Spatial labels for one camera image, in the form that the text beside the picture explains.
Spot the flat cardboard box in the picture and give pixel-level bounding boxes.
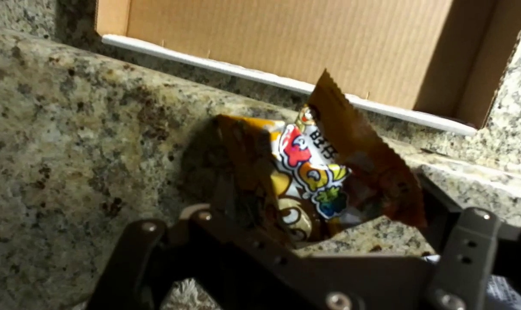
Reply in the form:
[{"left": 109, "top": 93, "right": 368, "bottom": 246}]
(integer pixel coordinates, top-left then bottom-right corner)
[{"left": 95, "top": 0, "right": 521, "bottom": 136}]

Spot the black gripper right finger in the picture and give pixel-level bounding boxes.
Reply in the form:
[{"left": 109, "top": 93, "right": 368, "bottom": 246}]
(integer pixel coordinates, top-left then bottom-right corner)
[{"left": 418, "top": 170, "right": 521, "bottom": 310}]

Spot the small yellow toy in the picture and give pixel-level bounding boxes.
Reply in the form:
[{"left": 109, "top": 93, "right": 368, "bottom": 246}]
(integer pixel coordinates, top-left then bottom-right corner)
[{"left": 211, "top": 67, "right": 430, "bottom": 251}]

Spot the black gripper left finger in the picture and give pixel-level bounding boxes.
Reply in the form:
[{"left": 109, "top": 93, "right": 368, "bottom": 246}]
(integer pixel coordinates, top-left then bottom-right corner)
[{"left": 87, "top": 201, "right": 366, "bottom": 310}]

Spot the silver snack packet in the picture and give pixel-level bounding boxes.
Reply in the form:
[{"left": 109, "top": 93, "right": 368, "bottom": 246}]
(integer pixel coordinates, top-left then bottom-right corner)
[{"left": 484, "top": 273, "right": 521, "bottom": 310}]

